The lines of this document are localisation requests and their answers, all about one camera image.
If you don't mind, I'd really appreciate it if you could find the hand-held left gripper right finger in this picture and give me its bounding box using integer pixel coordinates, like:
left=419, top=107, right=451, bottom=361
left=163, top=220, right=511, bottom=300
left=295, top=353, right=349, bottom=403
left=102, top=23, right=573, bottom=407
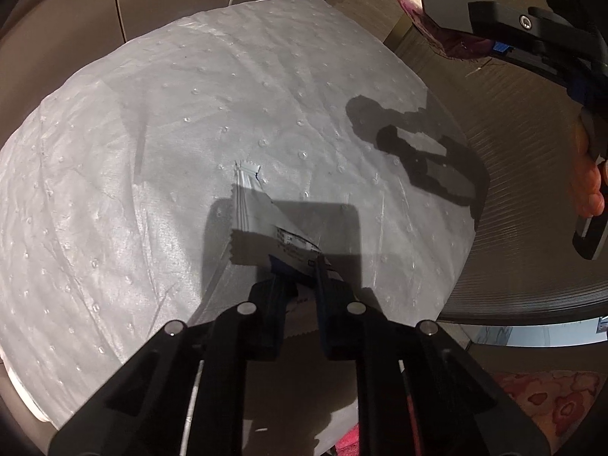
left=317, top=256, right=552, bottom=456

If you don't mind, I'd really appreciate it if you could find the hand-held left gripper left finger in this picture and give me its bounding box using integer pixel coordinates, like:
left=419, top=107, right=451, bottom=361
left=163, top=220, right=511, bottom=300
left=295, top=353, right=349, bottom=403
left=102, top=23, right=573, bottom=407
left=47, top=278, right=298, bottom=456

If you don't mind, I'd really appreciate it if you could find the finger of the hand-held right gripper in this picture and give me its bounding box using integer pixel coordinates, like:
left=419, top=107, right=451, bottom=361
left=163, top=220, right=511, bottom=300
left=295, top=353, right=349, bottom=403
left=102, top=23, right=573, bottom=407
left=491, top=44, right=572, bottom=89
left=420, top=0, right=586, bottom=58

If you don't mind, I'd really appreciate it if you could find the purple onion half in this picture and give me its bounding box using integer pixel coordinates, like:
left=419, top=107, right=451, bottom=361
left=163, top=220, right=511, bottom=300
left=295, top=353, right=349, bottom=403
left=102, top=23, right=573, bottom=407
left=393, top=0, right=495, bottom=60

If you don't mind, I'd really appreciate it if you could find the blue white wipe sachet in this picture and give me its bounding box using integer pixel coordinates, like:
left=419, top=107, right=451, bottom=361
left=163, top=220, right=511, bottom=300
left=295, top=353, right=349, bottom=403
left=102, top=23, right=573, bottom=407
left=229, top=160, right=340, bottom=340

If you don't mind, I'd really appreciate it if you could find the person's right hand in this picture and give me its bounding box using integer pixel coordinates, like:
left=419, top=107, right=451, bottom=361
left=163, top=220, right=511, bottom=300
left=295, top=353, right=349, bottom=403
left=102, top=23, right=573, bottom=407
left=572, top=120, right=606, bottom=220

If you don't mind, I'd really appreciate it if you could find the red floral cloth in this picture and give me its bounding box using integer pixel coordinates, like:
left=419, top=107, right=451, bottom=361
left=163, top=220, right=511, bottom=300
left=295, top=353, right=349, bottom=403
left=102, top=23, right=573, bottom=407
left=494, top=370, right=608, bottom=442

